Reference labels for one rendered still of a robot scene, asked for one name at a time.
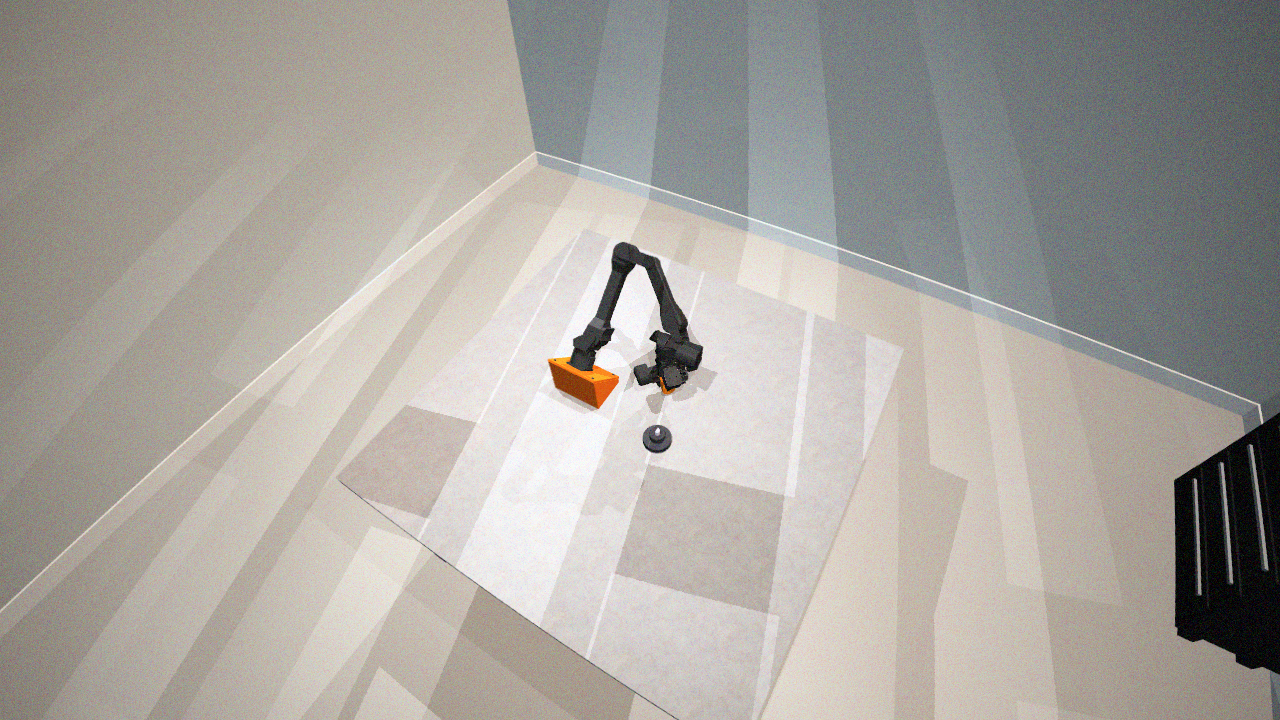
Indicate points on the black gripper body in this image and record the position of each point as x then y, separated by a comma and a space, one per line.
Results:
645, 376

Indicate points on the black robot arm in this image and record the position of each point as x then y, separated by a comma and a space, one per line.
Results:
674, 345

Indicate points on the dark grey round pedestal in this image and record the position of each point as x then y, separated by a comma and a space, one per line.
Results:
657, 439

